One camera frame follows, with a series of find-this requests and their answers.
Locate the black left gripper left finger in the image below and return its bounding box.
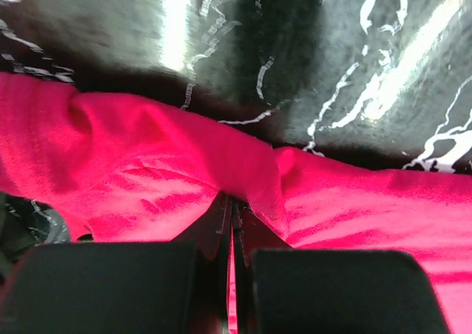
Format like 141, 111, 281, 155
1, 194, 232, 333

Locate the red t shirt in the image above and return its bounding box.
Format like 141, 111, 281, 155
1, 73, 471, 333

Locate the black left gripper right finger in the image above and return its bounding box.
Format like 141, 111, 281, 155
232, 202, 449, 333

